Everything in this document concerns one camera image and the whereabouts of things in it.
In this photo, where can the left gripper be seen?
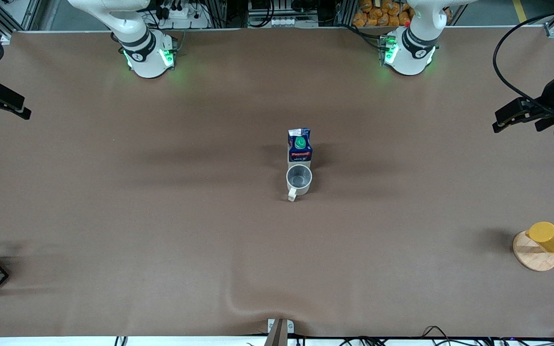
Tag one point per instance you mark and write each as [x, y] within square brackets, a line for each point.
[551, 93]

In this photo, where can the blue and white milk carton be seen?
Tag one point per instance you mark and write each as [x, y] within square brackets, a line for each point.
[300, 151]

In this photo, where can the white cup with grey inside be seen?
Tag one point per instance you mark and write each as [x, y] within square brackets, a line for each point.
[299, 179]

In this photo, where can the yellow cup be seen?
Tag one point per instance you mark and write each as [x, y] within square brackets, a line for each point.
[548, 236]

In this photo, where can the wooden mug stand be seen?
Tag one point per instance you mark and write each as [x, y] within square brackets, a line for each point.
[534, 257]

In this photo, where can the orange snack packs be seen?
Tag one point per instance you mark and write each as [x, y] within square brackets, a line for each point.
[378, 14]

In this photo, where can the white power strip with plugs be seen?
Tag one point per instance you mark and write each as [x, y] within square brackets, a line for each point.
[183, 17]

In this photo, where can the long white power strip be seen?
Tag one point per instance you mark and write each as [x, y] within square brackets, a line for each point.
[294, 21]

